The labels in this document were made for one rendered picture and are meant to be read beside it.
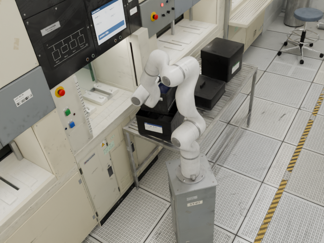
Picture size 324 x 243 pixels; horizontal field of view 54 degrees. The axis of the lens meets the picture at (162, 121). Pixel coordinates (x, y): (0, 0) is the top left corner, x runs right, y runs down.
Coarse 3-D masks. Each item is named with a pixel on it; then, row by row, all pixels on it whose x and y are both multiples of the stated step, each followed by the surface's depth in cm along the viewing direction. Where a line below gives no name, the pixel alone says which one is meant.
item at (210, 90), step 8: (200, 80) 267; (208, 80) 266; (216, 80) 266; (200, 88) 258; (208, 88) 257; (216, 88) 257; (224, 88) 265; (200, 96) 250; (208, 96) 249; (216, 96) 255; (200, 104) 254; (208, 104) 250
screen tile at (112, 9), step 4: (116, 4) 199; (108, 8) 194; (112, 8) 197; (116, 8) 200; (120, 8) 203; (112, 12) 198; (120, 12) 204; (116, 16) 202; (120, 16) 206; (112, 20) 201; (116, 20) 204; (112, 24) 202
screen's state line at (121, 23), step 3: (123, 21) 210; (117, 24) 205; (120, 24) 208; (123, 24) 211; (111, 27) 202; (114, 27) 204; (117, 27) 206; (108, 30) 200; (111, 30) 203; (114, 30) 205; (102, 33) 196; (105, 33) 199; (108, 33) 201; (99, 36) 195; (102, 36) 197; (105, 36) 199; (99, 39) 196
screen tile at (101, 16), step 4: (96, 16) 188; (100, 16) 191; (104, 16) 193; (108, 16) 196; (96, 20) 189; (100, 20) 192; (108, 20) 198; (104, 24) 195; (108, 24) 199; (96, 28) 191; (100, 28) 194; (104, 28) 197
